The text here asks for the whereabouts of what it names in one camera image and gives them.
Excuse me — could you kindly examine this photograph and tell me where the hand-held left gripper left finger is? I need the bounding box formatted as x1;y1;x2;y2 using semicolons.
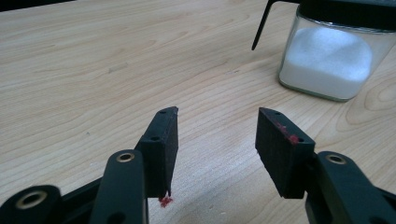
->
134;105;180;200

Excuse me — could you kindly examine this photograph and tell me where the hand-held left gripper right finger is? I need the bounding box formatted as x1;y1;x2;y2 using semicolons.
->
255;106;316;200

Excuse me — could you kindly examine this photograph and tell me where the square glass jar black lid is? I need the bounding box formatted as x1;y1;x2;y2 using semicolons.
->
251;0;396;103

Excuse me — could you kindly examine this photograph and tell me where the small red scrap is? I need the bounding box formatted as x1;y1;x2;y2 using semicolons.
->
158;195;174;208

